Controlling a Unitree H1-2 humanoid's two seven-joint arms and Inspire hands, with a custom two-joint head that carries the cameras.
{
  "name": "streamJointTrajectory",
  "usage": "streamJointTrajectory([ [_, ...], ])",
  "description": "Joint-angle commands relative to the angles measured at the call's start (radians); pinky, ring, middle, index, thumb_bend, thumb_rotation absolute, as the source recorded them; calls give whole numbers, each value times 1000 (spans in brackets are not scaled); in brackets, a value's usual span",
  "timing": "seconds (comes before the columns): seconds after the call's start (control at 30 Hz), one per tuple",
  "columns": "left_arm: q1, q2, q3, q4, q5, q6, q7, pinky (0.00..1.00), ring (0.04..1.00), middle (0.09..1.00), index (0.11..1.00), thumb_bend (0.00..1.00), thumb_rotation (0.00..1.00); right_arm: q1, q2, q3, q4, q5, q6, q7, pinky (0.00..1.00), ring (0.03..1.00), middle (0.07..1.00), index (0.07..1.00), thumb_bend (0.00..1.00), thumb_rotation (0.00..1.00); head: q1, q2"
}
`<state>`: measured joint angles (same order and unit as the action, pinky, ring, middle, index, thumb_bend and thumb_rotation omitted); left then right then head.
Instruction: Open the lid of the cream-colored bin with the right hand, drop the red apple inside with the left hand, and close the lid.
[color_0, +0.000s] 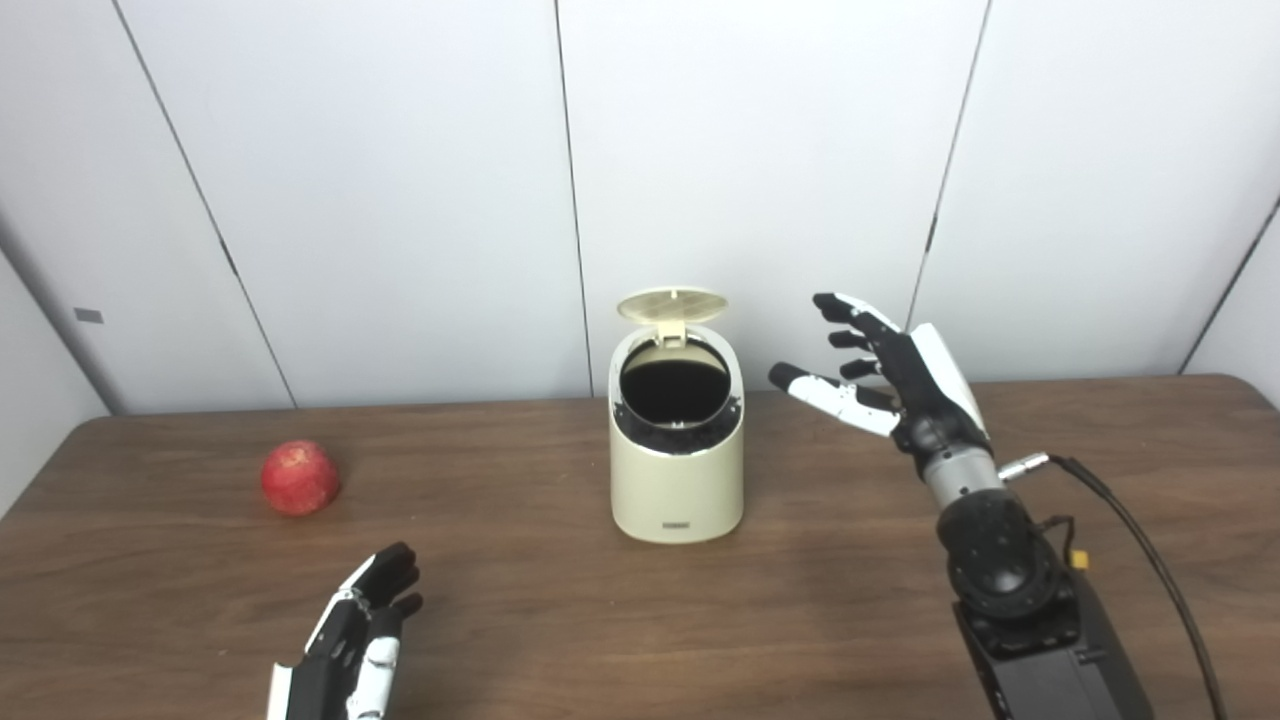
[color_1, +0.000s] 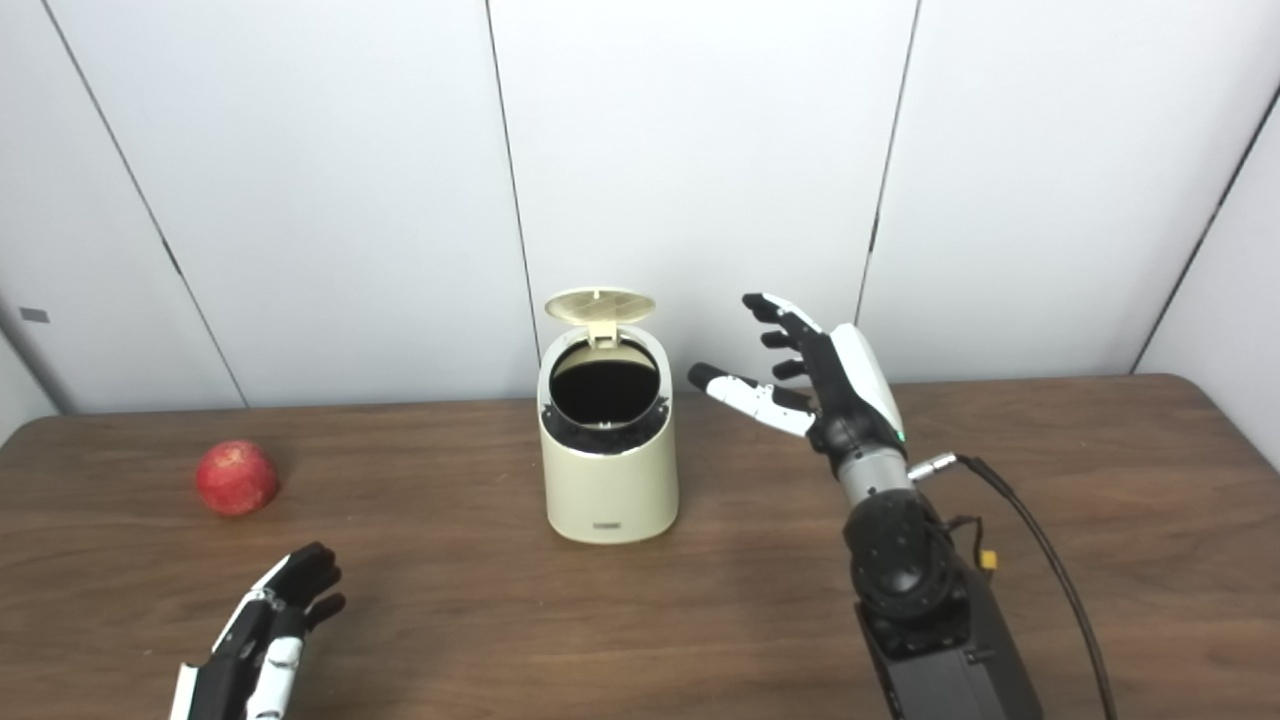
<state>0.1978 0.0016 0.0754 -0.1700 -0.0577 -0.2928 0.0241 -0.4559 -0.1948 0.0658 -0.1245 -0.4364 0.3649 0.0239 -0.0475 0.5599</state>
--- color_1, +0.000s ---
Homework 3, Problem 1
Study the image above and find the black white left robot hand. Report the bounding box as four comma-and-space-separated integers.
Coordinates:
170, 542, 347, 720

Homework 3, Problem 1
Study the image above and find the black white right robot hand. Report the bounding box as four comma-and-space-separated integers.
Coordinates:
688, 292, 909, 476

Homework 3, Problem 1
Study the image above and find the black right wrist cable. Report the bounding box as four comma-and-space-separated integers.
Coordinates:
908, 452, 1119, 720

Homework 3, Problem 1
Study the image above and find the cream-colored bin body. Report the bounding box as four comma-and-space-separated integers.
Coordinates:
538, 325, 680, 545

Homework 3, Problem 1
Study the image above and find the cream round bin lid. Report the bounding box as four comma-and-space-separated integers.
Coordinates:
544, 288, 657, 349

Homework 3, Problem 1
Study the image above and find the red apple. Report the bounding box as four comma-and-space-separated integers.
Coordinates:
195, 440, 280, 517

